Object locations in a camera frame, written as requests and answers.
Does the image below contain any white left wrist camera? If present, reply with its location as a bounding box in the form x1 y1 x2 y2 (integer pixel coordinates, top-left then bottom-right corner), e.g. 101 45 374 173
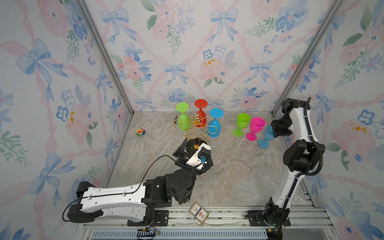
186 144 213 170

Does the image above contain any right corner aluminium post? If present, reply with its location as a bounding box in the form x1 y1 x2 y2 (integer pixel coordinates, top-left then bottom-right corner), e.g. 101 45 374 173
271 0 344 119

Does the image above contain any magenta wine glass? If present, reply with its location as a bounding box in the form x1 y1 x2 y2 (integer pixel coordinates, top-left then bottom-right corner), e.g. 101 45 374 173
246 117 266 142

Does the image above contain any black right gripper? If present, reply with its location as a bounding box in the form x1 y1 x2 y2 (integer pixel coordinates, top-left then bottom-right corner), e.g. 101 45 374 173
270 115 291 137

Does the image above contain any diamond printed card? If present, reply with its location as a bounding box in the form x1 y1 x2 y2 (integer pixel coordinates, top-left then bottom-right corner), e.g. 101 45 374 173
189 203 209 224

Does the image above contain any blue back wine glass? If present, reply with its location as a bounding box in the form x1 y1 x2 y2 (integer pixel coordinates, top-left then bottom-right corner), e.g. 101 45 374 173
207 108 224 138

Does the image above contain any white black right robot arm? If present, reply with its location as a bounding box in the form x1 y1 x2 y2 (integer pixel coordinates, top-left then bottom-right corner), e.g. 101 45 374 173
263 98 326 227

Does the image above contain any red wine glass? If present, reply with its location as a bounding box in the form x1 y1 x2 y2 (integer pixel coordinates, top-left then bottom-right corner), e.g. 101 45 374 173
195 99 208 128

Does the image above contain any gold wire glass rack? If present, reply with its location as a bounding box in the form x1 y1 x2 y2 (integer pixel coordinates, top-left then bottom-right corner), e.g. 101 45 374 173
172 113 209 150

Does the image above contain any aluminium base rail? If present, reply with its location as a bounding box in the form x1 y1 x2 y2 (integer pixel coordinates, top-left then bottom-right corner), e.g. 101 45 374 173
78 205 340 240

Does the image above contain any corner aluminium post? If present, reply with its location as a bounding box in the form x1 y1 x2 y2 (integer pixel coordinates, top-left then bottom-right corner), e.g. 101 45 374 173
74 0 134 117
271 0 344 119

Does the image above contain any colourful small toy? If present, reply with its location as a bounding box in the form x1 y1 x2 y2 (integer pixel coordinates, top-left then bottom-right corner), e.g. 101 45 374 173
135 129 146 136

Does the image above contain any lime green back wine glass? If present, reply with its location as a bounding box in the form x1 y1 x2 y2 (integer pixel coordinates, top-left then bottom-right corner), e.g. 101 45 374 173
176 102 191 131

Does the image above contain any light blue front wine glass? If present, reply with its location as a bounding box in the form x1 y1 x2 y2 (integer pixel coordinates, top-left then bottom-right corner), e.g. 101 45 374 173
258 125 275 149

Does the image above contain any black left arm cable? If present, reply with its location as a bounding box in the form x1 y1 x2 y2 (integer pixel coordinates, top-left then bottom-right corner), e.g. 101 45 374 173
61 154 184 223

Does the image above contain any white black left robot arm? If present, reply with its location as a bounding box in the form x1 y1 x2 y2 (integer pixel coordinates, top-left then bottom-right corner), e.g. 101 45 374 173
62 139 214 226

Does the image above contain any lime green wine glass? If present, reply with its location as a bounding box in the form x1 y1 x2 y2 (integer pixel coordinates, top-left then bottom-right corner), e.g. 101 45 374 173
233 113 251 137
176 102 191 131

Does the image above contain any left corner aluminium post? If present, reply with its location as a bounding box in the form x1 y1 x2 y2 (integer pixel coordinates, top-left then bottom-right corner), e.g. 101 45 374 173
74 0 134 117

